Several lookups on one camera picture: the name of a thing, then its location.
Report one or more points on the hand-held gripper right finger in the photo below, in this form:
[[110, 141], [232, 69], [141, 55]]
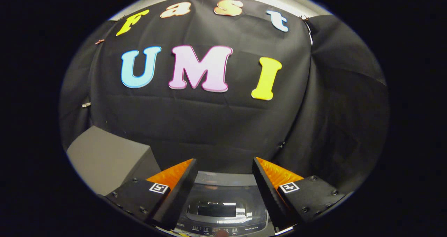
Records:
[[270, 191]]

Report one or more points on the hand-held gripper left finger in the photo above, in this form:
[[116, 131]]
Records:
[[180, 191]]

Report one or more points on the grey washing machine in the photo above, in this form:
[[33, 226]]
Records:
[[249, 229]]

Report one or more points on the metal clip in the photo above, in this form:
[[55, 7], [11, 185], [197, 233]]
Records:
[[86, 104], [100, 41]]

